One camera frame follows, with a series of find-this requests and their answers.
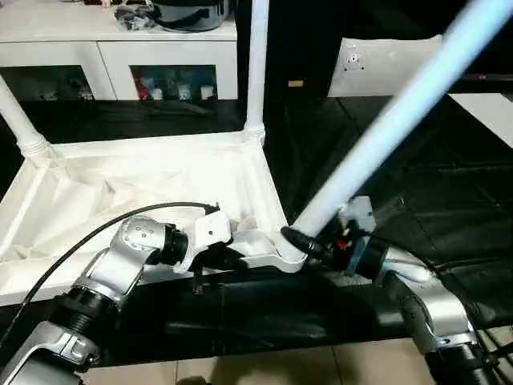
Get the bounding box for grey clutter pile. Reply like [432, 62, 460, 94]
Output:
[112, 3, 158, 31]

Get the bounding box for grey bag on cabinet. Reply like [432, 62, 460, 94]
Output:
[152, 0, 231, 31]

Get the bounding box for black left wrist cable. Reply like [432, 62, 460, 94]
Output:
[0, 201, 220, 354]

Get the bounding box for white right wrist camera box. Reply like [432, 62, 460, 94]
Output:
[337, 196, 377, 238]

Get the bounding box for small red item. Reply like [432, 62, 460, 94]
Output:
[135, 75, 153, 100]

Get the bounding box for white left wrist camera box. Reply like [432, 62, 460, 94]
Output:
[172, 210, 234, 275]

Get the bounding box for white cabinet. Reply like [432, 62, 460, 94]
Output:
[0, 0, 240, 102]

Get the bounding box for white plastic bag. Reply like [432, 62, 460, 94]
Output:
[328, 36, 446, 99]

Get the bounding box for white plastic table top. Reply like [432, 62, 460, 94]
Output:
[0, 131, 308, 307]

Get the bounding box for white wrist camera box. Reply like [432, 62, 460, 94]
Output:
[172, 210, 234, 275]
[337, 196, 377, 238]

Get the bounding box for white plastic table leg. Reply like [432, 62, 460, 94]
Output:
[242, 0, 271, 147]
[292, 0, 513, 243]
[0, 76, 57, 161]

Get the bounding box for black work mat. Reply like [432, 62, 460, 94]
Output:
[0, 92, 513, 366]

